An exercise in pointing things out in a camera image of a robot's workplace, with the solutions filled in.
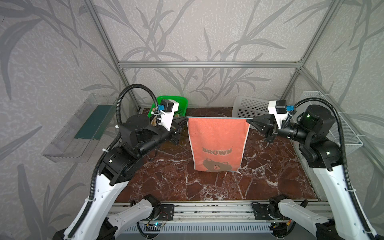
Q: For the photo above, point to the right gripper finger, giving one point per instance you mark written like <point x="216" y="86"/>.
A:
<point x="259" y="119"/>
<point x="258" y="126"/>

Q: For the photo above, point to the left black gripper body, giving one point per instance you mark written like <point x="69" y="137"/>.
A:
<point x="175" y="132"/>

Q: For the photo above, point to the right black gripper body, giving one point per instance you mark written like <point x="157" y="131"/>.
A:
<point x="270" y="130"/>

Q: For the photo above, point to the pink brown bear towel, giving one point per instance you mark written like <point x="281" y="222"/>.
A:
<point x="218" y="144"/>

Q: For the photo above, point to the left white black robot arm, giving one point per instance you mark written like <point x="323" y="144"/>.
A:
<point x="137" y="138"/>

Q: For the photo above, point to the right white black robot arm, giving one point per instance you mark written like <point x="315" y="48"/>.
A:
<point x="316" y="125"/>

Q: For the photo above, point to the peach patterned towel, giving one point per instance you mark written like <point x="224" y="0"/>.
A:
<point x="153" y="120"/>

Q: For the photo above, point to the white plastic basket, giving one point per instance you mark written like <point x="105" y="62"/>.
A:
<point x="248" y="107"/>

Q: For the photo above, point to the green plastic basket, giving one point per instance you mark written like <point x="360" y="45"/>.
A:
<point x="183" y="104"/>

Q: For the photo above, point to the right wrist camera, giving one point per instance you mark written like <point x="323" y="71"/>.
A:
<point x="282" y="112"/>

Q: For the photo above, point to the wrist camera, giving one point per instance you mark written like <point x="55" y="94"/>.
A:
<point x="282" y="112"/>
<point x="165" y="113"/>

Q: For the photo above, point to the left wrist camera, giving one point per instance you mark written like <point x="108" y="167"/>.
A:
<point x="165" y="113"/>

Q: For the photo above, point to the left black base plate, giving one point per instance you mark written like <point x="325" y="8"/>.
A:
<point x="163" y="212"/>

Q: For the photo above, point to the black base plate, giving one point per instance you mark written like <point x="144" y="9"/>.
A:
<point x="263" y="212"/>
<point x="163" y="212"/>

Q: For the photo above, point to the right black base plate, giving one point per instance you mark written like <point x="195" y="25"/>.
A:
<point x="263" y="212"/>

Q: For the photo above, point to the white wire mesh basket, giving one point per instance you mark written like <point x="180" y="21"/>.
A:
<point x="352" y="141"/>

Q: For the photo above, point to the aluminium front rail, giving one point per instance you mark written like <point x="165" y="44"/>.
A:
<point x="223" y="211"/>

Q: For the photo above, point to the aluminium frame crossbar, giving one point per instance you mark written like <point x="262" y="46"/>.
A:
<point x="200" y="64"/>

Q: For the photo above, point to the clear plastic wall shelf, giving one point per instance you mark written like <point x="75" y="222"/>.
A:
<point x="77" y="140"/>

